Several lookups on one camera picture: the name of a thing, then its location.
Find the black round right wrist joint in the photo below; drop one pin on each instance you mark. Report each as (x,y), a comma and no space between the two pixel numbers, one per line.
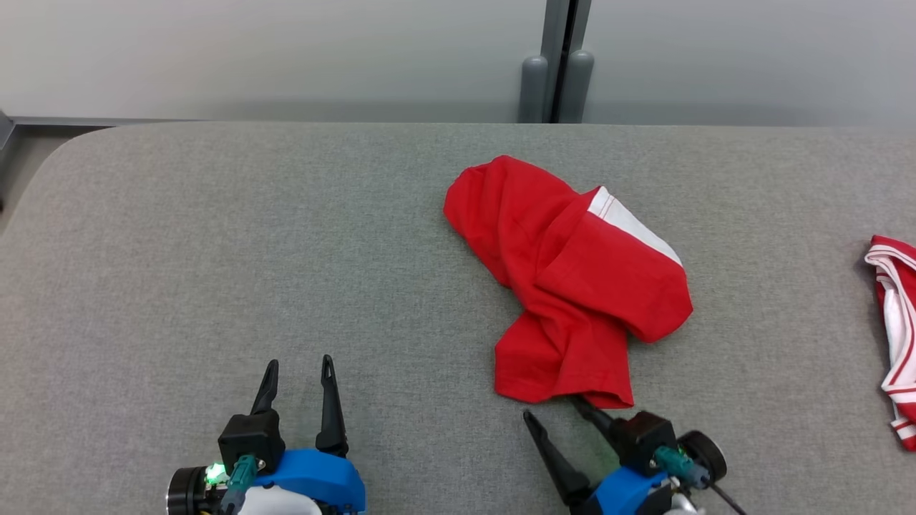
(708,450)

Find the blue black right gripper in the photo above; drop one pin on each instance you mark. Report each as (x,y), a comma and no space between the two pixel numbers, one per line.
(622,493)

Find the grey partition base rail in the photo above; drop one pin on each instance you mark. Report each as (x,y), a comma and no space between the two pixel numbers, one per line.
(71,122)

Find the red jersey with navy lettering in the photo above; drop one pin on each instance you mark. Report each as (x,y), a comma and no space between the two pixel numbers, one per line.
(902,343)

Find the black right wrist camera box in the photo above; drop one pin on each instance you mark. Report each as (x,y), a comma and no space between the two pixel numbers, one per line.
(640,436)

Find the teal left camera connector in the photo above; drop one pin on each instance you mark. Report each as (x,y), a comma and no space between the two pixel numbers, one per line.
(242,472)

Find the grey cylindrical partition foot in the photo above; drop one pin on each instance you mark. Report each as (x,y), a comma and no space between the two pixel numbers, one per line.
(581,86)
(533,89)

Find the red garment with white panel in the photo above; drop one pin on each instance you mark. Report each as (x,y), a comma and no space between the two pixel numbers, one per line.
(572,286)

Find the teal camera connector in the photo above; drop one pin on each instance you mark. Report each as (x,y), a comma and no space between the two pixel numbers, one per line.
(673,461)
(242,472)

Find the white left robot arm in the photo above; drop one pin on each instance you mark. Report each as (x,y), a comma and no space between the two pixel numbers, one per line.
(279,503)

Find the teal right camera connector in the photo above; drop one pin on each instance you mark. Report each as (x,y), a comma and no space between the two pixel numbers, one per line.
(673,461)

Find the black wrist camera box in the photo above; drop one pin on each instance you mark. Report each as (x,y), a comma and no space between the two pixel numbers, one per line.
(640,436)
(250,438)

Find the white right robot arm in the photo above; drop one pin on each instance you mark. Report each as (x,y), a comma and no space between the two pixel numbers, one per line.
(683,504)

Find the black round left wrist joint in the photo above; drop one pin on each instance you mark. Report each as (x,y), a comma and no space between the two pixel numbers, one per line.
(184,492)

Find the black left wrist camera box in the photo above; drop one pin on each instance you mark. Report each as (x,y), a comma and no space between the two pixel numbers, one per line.
(250,438)

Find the black round wrist joint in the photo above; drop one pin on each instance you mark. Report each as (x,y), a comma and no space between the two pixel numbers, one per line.
(708,450)
(184,492)

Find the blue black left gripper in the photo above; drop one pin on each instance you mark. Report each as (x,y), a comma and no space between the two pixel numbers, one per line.
(322,476)

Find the grey partition post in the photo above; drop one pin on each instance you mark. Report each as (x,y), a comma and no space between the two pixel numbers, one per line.
(554,36)

